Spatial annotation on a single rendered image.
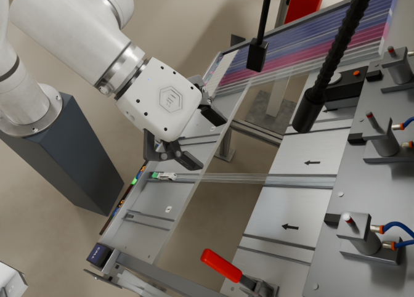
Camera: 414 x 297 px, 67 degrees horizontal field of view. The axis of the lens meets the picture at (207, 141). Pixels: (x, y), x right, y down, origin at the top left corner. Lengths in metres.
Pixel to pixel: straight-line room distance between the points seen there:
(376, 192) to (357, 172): 0.03
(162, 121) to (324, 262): 0.27
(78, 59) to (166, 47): 1.72
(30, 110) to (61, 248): 0.81
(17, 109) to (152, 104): 0.59
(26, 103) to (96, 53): 0.56
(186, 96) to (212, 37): 1.73
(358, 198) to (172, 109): 0.27
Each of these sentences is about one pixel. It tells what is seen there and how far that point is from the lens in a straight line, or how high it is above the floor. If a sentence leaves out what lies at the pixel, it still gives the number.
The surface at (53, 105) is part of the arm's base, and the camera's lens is 1.04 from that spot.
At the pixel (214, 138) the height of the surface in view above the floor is 0.84.
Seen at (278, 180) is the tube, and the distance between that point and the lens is 0.51.
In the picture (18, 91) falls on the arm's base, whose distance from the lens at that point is 0.94.
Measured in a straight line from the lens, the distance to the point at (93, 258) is 0.71.
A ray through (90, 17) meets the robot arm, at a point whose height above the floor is 1.20.
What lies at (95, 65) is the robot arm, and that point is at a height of 1.16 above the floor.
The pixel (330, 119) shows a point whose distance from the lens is 0.56.
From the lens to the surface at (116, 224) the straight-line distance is 0.79.
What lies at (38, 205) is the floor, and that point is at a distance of 1.74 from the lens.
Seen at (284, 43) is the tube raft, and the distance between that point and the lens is 0.84.
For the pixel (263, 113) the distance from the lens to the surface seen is 1.80.
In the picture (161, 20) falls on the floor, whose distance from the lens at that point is 2.35.
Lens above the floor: 1.46
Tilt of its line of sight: 60 degrees down
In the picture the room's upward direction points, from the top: straight up
